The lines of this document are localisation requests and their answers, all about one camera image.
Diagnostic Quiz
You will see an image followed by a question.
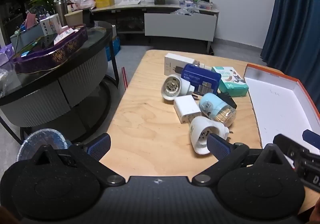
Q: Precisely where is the blue pack of water bottles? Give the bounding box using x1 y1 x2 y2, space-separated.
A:
105 37 122 62

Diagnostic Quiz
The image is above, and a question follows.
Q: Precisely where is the light blue toothpick jar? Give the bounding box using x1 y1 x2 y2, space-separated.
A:
199 93 237 126

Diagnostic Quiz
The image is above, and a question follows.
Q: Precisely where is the grey television cabinet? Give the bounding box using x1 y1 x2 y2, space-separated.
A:
90 3 220 50

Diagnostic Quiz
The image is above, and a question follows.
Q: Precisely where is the round dark coffee table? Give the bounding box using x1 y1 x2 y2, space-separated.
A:
0 21 119 144

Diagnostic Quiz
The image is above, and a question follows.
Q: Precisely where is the teal bandage box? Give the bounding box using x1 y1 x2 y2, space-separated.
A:
212 66 250 97

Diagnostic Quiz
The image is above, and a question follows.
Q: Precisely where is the blue plastic box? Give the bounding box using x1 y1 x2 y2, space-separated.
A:
180 64 222 95

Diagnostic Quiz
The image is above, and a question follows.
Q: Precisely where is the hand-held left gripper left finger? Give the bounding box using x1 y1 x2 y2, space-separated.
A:
32 133 126 187

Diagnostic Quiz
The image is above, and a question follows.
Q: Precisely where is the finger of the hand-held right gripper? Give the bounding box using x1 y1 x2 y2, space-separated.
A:
302 129 320 150
273 134 311 163

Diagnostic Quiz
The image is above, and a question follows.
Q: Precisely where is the yellow box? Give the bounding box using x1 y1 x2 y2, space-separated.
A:
95 0 115 8

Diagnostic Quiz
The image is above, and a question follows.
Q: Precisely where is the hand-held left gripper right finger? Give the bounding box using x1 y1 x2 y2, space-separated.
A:
192 133 293 187

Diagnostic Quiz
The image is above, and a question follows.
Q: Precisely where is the steel thermos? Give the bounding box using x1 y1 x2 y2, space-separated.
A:
54 0 68 26

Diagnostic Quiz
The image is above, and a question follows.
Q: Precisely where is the beige cup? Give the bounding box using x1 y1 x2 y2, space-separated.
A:
64 10 83 27

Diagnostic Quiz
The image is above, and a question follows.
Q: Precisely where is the black wall charger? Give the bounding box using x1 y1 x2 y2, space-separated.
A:
216 92 237 109

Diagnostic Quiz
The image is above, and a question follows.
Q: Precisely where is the white printed carton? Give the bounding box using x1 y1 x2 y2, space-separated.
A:
39 13 62 37

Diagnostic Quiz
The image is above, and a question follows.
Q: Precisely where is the pile of clear plastic packets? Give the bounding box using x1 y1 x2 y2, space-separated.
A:
171 7 200 16

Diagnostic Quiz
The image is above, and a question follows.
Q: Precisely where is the grey storage box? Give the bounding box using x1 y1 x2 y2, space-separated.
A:
10 22 43 52

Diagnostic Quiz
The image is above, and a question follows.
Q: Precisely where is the large white wall charger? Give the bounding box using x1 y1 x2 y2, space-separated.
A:
174 95 202 124

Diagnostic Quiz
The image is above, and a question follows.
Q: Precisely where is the orange-rimmed white box lid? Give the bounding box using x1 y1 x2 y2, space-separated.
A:
243 63 320 158

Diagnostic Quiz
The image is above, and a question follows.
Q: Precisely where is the grey cabinet drawer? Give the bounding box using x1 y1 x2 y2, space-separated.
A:
144 12 217 42

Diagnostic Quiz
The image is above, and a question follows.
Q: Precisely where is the dark blue curtain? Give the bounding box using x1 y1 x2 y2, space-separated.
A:
260 0 320 82

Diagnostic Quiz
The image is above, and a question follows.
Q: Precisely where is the bin with clear plastic liner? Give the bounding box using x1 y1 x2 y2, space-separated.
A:
19 128 72 162

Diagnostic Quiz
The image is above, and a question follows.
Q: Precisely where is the white plastic bag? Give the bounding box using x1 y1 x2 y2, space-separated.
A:
79 0 97 9

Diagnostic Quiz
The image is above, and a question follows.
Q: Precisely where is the pile of small medicine boxes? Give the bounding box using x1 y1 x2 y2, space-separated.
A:
179 0 213 10

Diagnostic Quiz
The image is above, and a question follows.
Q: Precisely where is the white charger carton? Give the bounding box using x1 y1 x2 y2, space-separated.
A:
164 53 196 77

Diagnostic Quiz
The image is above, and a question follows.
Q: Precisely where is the white mosquito repellent heater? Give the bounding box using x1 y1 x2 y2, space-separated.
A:
161 74 199 102
189 116 230 156

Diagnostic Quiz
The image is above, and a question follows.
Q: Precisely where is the red stick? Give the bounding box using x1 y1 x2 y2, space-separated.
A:
121 67 128 89

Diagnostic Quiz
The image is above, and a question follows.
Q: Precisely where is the pink and white box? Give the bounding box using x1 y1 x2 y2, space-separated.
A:
54 26 75 45

